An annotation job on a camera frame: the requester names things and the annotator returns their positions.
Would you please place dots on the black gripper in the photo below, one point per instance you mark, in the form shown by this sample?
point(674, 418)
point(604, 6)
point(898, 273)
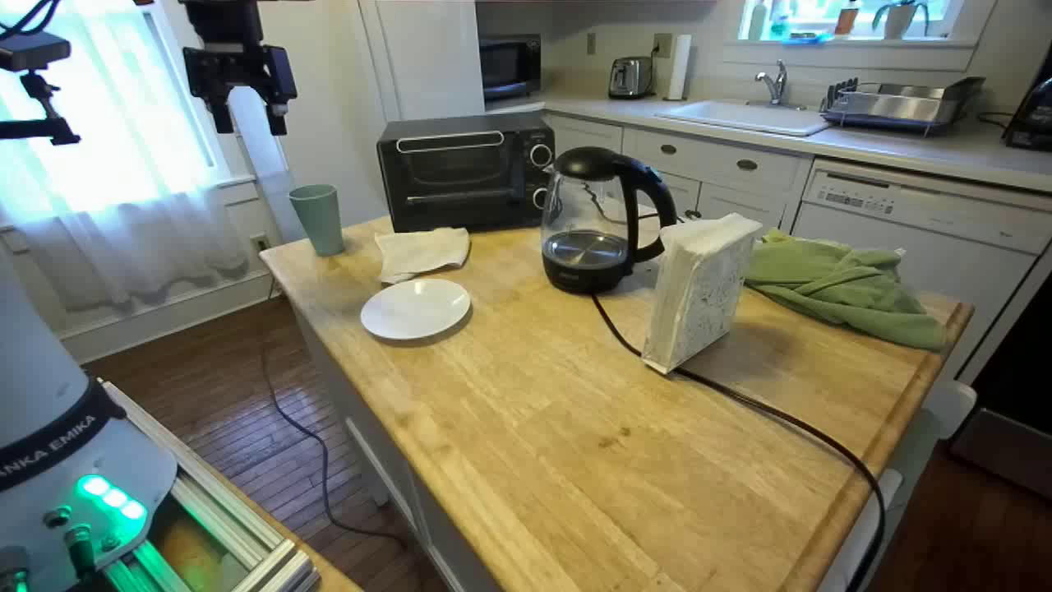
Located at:
point(225, 35)

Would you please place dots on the black glass electric kettle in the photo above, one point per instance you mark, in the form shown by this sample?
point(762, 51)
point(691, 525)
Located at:
point(587, 256)

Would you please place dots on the green plastic cup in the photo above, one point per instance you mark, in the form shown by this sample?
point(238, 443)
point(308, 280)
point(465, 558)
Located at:
point(318, 219)

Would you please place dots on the white sheer curtain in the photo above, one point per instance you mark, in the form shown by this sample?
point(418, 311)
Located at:
point(110, 219)

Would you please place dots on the black toaster oven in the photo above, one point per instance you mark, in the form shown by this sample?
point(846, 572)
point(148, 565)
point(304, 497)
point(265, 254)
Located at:
point(462, 174)

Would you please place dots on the white folded cloth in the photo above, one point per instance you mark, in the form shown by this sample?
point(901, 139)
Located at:
point(420, 250)

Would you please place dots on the black microwave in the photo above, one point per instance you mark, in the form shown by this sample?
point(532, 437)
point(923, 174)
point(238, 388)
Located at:
point(511, 68)

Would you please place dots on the white round plate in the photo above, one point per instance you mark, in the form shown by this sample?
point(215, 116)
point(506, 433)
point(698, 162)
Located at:
point(415, 311)

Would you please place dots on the silver toaster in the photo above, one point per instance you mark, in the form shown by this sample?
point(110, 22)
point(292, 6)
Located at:
point(633, 77)

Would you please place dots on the white paper towel roll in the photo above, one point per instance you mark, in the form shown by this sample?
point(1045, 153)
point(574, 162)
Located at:
point(677, 68)

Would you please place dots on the white kitchen island base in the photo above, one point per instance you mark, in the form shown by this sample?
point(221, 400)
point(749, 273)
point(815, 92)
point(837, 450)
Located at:
point(431, 526)

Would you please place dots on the white kitchen sink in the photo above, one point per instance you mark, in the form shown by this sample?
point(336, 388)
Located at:
point(745, 116)

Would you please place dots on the clear soap bottle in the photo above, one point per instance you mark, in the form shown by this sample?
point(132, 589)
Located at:
point(758, 22)

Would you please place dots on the chrome sink faucet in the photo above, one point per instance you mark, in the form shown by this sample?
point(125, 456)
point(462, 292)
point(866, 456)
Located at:
point(778, 83)

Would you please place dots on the orange cup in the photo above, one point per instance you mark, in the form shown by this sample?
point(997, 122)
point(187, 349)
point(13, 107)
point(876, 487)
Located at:
point(846, 22)

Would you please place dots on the green dish towel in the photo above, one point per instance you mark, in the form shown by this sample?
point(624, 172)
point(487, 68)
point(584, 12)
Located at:
point(843, 289)

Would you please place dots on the dish rack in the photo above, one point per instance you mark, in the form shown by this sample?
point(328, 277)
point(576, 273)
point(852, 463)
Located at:
point(898, 107)

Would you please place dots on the white dishwasher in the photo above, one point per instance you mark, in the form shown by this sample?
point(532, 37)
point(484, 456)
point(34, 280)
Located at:
point(941, 241)

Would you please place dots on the black coffee maker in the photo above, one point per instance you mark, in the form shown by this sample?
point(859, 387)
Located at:
point(1033, 110)

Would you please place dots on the black camera on stand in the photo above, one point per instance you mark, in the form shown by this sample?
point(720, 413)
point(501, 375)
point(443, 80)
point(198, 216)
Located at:
point(34, 51)

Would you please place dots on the wall power outlet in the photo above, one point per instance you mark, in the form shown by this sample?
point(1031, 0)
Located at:
point(660, 45)
point(589, 45)

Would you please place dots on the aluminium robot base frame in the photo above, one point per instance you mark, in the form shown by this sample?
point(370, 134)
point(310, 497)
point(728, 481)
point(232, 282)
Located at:
point(233, 526)

